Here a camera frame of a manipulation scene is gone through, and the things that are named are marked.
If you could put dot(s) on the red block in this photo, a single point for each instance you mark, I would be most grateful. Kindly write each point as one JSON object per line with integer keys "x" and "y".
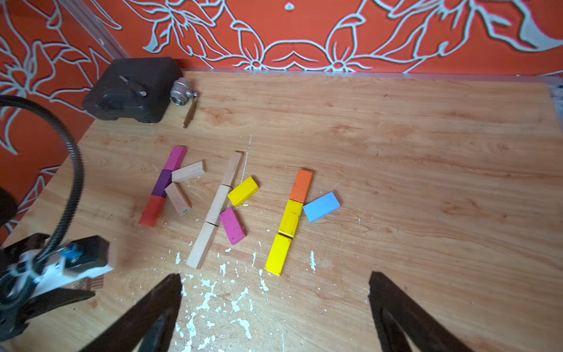
{"x": 152, "y": 211}

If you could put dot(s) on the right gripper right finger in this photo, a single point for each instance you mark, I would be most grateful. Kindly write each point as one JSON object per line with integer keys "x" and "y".
{"x": 399, "y": 319}

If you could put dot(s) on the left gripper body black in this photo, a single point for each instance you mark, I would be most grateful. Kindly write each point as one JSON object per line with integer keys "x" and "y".
{"x": 14, "y": 320}

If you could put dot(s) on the magenta block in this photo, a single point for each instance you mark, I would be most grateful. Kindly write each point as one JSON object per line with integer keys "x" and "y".
{"x": 232, "y": 226}
{"x": 175, "y": 158}

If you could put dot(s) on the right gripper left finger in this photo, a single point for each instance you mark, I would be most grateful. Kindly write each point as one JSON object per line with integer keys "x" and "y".
{"x": 148, "y": 325}

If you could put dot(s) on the yellow block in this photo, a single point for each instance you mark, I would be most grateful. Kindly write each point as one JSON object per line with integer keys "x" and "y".
{"x": 243, "y": 192}
{"x": 278, "y": 254}
{"x": 290, "y": 219}

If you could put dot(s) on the natural wood block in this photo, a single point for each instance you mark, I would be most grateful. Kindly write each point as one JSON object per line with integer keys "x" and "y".
{"x": 191, "y": 171}
{"x": 233, "y": 165}
{"x": 202, "y": 245}
{"x": 178, "y": 199}
{"x": 218, "y": 204}

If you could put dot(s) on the metal ball valve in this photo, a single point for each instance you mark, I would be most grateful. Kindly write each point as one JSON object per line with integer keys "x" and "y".
{"x": 181, "y": 94}

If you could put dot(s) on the printed wooden block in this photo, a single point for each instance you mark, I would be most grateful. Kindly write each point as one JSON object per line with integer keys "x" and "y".
{"x": 91, "y": 284}

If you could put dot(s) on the purple block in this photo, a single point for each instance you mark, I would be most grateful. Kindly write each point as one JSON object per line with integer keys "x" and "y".
{"x": 164, "y": 180}

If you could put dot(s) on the black plastic tool case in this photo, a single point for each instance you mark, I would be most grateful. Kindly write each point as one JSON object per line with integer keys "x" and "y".
{"x": 137, "y": 88}

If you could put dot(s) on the orange block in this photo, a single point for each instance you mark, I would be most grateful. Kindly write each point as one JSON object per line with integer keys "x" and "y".
{"x": 301, "y": 186}

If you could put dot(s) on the blue block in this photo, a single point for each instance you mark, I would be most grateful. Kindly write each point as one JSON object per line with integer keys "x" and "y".
{"x": 321, "y": 207}

